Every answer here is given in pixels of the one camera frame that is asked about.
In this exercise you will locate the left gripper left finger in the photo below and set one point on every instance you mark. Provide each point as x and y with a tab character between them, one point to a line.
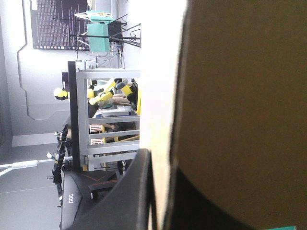
129	201

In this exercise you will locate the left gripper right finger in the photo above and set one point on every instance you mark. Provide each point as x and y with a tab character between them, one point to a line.
189	206

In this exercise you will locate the brown cardboard box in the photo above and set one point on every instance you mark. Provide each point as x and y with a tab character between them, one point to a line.
239	95

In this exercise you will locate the black computer monitor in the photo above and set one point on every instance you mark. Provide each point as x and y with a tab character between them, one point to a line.
72	189

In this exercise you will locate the grey metal rack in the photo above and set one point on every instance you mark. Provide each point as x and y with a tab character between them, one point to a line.
82	115

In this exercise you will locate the black flat panel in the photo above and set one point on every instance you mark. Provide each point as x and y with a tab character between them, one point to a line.
74	115

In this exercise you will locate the yellow robot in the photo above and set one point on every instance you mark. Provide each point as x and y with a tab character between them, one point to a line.
99	95

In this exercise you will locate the teal covered table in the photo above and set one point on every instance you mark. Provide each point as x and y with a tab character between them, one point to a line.
98	37

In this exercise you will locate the dark wall display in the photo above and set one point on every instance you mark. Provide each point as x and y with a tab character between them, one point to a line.
52	26

